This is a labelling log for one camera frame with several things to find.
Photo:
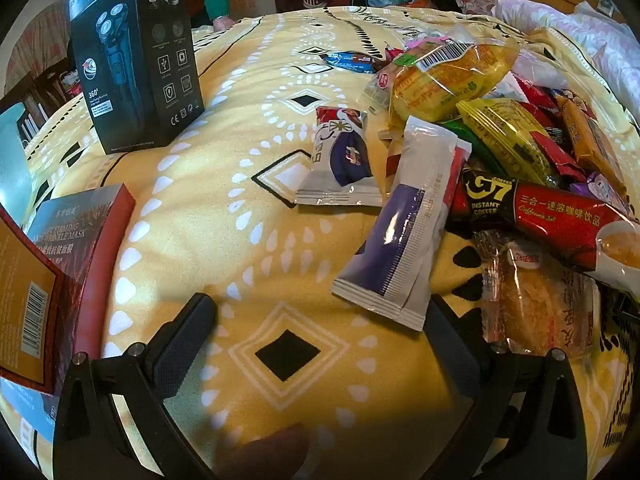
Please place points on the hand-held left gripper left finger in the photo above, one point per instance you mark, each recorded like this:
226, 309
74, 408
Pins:
175, 345

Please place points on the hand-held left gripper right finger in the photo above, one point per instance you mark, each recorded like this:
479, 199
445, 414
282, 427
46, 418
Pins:
450, 340

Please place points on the yellow translucent cake packet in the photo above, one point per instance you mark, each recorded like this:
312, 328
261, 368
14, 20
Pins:
450, 85

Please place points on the person's left hand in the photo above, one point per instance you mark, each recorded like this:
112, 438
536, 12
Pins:
272, 452

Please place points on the teal red face mask box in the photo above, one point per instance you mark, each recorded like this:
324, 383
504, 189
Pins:
80, 230

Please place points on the brown red cosmetic box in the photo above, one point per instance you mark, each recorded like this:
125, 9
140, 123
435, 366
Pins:
30, 300

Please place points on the white flag print pouch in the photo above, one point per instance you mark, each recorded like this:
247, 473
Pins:
340, 170

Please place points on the teal flat board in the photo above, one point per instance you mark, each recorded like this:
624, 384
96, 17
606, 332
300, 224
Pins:
12, 160

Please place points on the dark wooden shelf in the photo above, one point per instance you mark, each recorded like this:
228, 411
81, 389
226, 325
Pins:
40, 105

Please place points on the black shaver box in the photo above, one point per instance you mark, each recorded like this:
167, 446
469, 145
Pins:
140, 60

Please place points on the blue candy wrapper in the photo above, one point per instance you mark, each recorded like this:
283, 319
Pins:
350, 60

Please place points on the reddish curtain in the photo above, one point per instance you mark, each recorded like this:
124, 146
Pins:
37, 55

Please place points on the white quilt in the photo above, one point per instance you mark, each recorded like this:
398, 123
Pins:
575, 35

